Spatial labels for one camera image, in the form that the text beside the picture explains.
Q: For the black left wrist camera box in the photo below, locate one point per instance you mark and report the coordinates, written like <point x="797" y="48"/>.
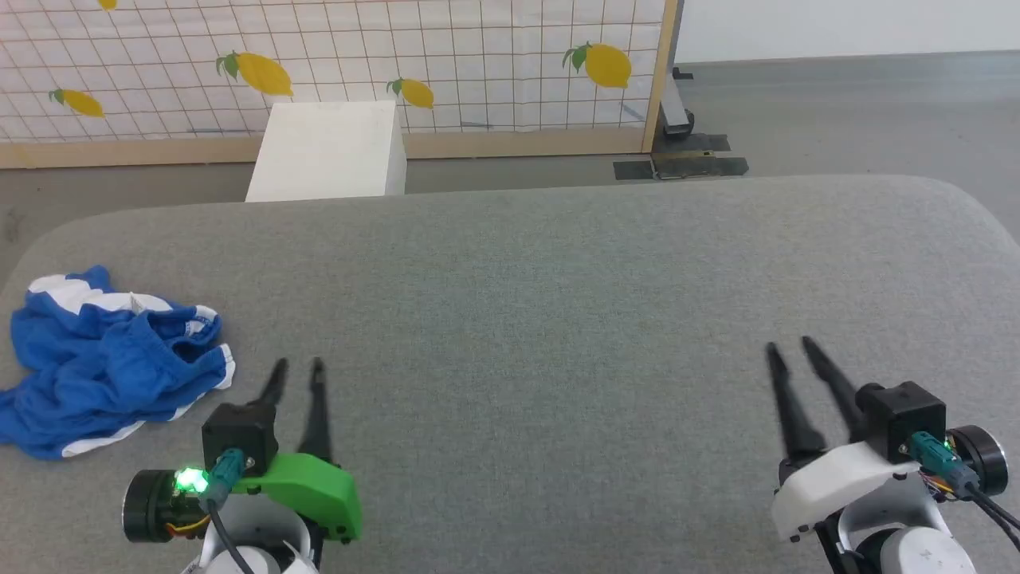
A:
<point x="239" y="434"/>

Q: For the white box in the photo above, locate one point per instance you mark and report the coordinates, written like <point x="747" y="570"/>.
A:
<point x="327" y="151"/>

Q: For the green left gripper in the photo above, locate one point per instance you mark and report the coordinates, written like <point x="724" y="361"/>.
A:
<point x="311" y="486"/>

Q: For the black metal screen foot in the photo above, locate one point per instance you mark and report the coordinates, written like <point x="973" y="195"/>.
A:
<point x="685" y="163"/>

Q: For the lemon pattern partition panel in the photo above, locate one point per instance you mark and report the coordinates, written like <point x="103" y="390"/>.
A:
<point x="478" y="48"/>

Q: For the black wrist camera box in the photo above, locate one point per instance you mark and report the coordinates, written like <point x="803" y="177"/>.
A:
<point x="239" y="434"/>
<point x="904" y="418"/>

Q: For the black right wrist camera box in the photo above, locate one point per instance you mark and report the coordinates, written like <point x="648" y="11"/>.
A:
<point x="904" y="418"/>

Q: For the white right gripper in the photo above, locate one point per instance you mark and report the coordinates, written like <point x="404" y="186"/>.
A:
<point x="837" y="478"/>

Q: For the blue and white shorts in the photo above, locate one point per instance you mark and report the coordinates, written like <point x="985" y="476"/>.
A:
<point x="96" y="375"/>

